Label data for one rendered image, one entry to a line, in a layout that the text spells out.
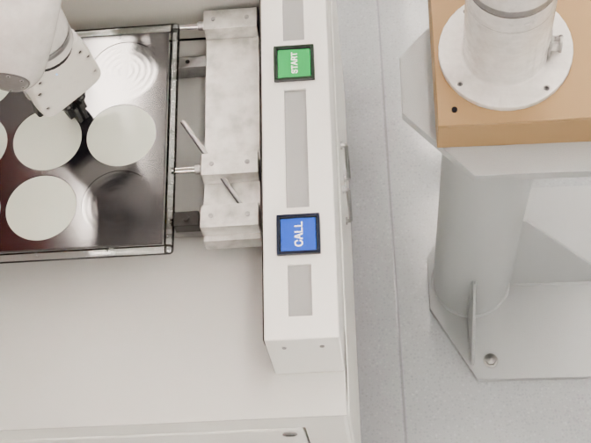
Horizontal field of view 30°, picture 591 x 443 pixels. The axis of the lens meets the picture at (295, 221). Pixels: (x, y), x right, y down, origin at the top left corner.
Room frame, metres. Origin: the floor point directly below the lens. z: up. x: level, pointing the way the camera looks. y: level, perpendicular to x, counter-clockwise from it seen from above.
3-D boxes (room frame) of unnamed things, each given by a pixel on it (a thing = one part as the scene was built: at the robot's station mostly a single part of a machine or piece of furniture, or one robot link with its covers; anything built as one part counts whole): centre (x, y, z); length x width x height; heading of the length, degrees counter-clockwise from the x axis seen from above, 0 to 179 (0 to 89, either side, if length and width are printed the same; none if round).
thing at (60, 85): (0.88, 0.28, 1.03); 0.10 x 0.07 x 0.11; 123
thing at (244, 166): (0.75, 0.07, 0.89); 0.08 x 0.03 x 0.03; 81
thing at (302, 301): (0.73, -0.02, 0.89); 0.55 x 0.09 x 0.14; 171
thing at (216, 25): (0.99, 0.03, 0.89); 0.08 x 0.03 x 0.03; 81
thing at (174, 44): (0.82, 0.15, 0.90); 0.38 x 0.01 x 0.01; 171
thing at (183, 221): (0.68, 0.15, 0.90); 0.04 x 0.02 x 0.03; 81
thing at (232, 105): (0.82, 0.06, 0.87); 0.36 x 0.08 x 0.03; 171
